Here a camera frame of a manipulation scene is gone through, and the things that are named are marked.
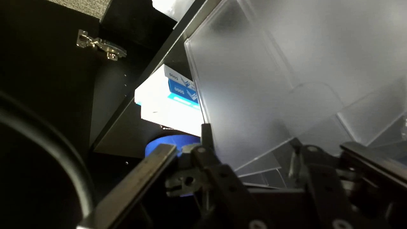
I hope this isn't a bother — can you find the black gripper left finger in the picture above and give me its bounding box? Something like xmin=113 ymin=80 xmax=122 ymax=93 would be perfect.
xmin=91 ymin=144 xmax=177 ymax=229

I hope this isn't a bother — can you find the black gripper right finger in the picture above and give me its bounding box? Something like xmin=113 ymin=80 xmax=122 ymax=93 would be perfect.
xmin=341 ymin=141 xmax=407 ymax=190

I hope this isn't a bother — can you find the clear storage box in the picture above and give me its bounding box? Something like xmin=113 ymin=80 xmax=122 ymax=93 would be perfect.
xmin=185 ymin=0 xmax=407 ymax=187

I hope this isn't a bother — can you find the small white blue box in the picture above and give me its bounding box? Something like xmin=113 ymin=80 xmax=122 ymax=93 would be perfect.
xmin=135 ymin=65 xmax=204 ymax=136

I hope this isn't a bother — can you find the metal cabinet hinge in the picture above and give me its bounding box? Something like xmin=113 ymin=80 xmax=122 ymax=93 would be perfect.
xmin=77 ymin=29 xmax=127 ymax=61

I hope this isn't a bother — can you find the blue tape roll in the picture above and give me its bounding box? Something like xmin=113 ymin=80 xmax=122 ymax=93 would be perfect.
xmin=144 ymin=134 xmax=200 ymax=157

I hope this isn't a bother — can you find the black cable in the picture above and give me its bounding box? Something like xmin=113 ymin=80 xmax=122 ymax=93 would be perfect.
xmin=0 ymin=91 xmax=96 ymax=228

